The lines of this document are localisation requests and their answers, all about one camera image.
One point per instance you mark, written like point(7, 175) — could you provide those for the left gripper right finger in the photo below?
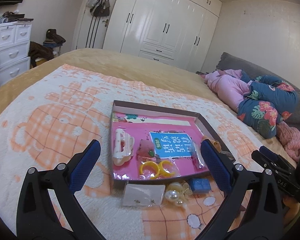
point(252, 206)

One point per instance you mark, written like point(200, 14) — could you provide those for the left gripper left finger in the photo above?
point(47, 206)

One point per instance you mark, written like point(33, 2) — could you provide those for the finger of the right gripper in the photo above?
point(273, 157)
point(285, 170)

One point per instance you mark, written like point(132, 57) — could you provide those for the clear plastic bag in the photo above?
point(197, 156)

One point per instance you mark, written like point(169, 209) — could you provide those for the blue small jewelry box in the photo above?
point(199, 185)

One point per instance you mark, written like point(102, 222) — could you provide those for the pearl flower hair clip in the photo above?
point(178, 193)

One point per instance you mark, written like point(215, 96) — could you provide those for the earring card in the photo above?
point(139, 195)

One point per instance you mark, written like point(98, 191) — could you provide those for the yellow rings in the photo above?
point(156, 169)

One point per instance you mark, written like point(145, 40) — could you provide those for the cream hair claw clip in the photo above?
point(123, 147)

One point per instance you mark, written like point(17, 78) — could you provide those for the person's right hand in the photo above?
point(292, 214)

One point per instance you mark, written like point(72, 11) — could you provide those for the pink knitted blanket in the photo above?
point(290, 140)

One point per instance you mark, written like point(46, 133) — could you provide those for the floral blue quilt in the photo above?
point(269, 102)

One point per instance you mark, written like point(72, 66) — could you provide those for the orange white plaid blanket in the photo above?
point(90, 142)

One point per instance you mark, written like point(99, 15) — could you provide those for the brown shallow cardboard tray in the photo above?
point(137, 108)

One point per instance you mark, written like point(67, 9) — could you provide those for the bed with tan sheet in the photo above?
point(115, 64)

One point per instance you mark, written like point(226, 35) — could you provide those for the white built-in wardrobe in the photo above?
point(173, 32)

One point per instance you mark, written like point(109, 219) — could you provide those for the pile of dark clothes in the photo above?
point(45, 50)

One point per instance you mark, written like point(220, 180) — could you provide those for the white plastic drawer cabinet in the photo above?
point(14, 49)

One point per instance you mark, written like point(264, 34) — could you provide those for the white door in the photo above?
point(90, 31)

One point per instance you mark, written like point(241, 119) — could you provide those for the bags hanging on door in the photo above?
point(99, 8)

